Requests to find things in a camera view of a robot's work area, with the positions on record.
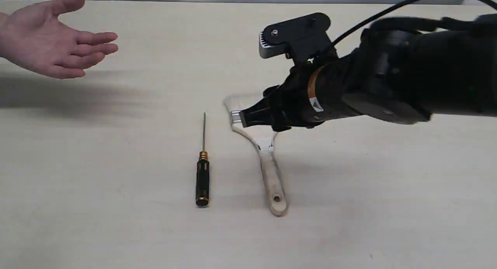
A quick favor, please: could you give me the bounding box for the black cable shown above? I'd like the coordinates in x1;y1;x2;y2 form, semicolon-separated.
332;0;497;47

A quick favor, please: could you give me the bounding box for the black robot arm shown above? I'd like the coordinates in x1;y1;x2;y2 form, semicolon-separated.
238;12;497;132

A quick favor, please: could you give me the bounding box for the wooden handle paint brush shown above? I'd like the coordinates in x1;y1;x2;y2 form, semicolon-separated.
223;93;289;217

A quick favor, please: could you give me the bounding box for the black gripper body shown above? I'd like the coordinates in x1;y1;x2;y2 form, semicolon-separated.
263;63;359;132

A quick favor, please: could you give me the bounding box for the black gold screwdriver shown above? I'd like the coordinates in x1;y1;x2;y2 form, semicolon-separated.
195;112;210;208

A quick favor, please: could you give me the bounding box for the open human hand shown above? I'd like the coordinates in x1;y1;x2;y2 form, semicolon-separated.
0;0;118;79

